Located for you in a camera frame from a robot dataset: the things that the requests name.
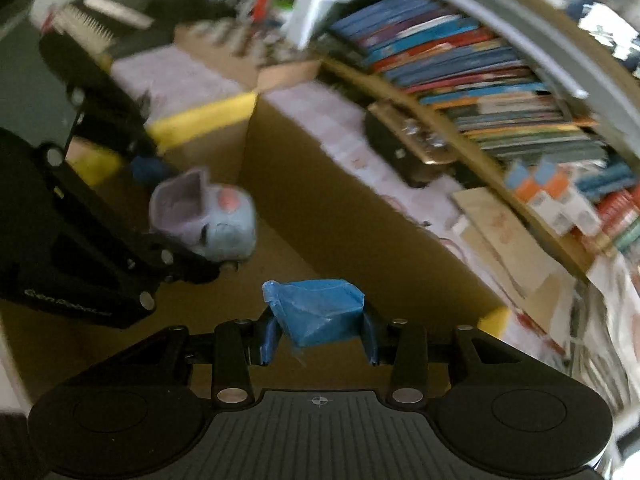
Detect row of small white boxes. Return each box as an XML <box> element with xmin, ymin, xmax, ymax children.
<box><xmin>505</xmin><ymin>157</ymin><xmax>603</xmax><ymax>238</ymax></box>

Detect purple and blue toy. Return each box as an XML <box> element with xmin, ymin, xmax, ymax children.
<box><xmin>149</xmin><ymin>169</ymin><xmax>258</xmax><ymax>263</ymax></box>

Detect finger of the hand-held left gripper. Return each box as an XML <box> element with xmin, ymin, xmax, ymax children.
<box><xmin>125</xmin><ymin>239</ymin><xmax>222</xmax><ymax>312</ymax></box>
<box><xmin>39</xmin><ymin>34</ymin><xmax>167</xmax><ymax>182</ymax></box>

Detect yellow cardboard box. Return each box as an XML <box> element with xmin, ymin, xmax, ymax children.
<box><xmin>0</xmin><ymin>91</ymin><xmax>512</xmax><ymax>411</ymax></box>

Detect pile of newspapers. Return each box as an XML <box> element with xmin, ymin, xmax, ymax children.
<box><xmin>565</xmin><ymin>250</ymin><xmax>640</xmax><ymax>413</ymax></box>

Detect dark wooden tray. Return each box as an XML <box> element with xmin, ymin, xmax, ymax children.
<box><xmin>364</xmin><ymin>101</ymin><xmax>458</xmax><ymax>187</ymax></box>

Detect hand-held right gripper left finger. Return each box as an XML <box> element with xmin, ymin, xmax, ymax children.
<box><xmin>114</xmin><ymin>306</ymin><xmax>282</xmax><ymax>409</ymax></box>

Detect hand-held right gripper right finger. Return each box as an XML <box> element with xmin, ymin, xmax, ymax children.
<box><xmin>362</xmin><ymin>313</ymin><xmax>532</xmax><ymax>408</ymax></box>

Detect row of colourful books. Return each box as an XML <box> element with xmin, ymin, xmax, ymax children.
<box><xmin>327</xmin><ymin>0</ymin><xmax>640</xmax><ymax>261</ymax></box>

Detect blue plastic packet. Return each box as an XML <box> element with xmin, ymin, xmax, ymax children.
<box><xmin>262</xmin><ymin>279</ymin><xmax>366</xmax><ymax>349</ymax></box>

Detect wooden chessboard box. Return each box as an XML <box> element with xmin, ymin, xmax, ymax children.
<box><xmin>174</xmin><ymin>19</ymin><xmax>322</xmax><ymax>92</ymax></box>

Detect brown paper envelopes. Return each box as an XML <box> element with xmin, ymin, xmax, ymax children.
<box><xmin>452</xmin><ymin>187</ymin><xmax>568</xmax><ymax>313</ymax></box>

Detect black electronic keyboard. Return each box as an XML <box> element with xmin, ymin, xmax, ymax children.
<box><xmin>50</xmin><ymin>0</ymin><xmax>238</xmax><ymax>61</ymax></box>

